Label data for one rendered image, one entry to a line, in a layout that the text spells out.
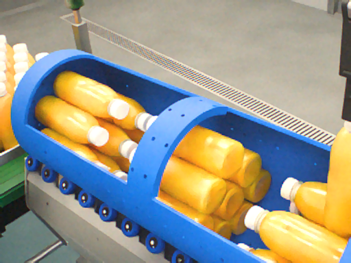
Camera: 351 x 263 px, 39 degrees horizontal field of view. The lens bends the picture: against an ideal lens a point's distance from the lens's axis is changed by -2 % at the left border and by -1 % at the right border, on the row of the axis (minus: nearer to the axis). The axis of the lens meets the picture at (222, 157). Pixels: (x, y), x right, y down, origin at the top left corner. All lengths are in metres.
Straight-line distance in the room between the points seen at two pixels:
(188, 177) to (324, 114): 2.45
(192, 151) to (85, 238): 0.43
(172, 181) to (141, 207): 0.07
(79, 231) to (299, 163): 0.55
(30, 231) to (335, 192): 2.06
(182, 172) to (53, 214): 0.51
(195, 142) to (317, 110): 2.45
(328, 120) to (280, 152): 2.22
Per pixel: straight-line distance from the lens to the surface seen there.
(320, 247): 0.76
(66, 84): 1.17
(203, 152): 0.88
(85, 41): 1.78
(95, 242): 1.20
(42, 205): 1.35
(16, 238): 2.62
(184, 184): 0.88
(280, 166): 1.01
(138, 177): 0.88
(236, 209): 0.96
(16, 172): 1.43
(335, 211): 0.76
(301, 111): 3.28
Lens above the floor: 1.69
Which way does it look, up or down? 36 degrees down
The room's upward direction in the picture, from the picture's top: 3 degrees counter-clockwise
